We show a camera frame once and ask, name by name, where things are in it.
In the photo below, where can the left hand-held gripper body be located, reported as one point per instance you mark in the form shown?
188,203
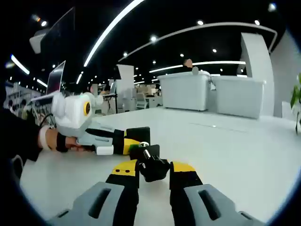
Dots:
73,110

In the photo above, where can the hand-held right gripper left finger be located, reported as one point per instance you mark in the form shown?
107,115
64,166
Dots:
124,186

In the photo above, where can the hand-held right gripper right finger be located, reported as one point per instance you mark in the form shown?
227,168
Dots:
183,181

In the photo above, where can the white desk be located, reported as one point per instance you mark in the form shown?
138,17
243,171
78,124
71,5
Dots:
211,153

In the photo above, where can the person's left hand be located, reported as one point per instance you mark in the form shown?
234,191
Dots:
70,143

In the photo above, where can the laptop on stand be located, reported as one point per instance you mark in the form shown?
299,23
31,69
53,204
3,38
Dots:
55,77

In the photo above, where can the white mesh office chair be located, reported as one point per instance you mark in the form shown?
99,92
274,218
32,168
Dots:
142,101

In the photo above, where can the dark monitor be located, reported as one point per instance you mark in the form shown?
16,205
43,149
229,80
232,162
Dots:
61,35

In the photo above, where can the tall white storage bin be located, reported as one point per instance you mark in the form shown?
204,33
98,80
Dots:
183,91

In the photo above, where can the wide white storage bin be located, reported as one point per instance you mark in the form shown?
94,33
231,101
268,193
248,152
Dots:
237,99

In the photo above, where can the potted green plant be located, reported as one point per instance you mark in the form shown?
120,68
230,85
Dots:
296,96

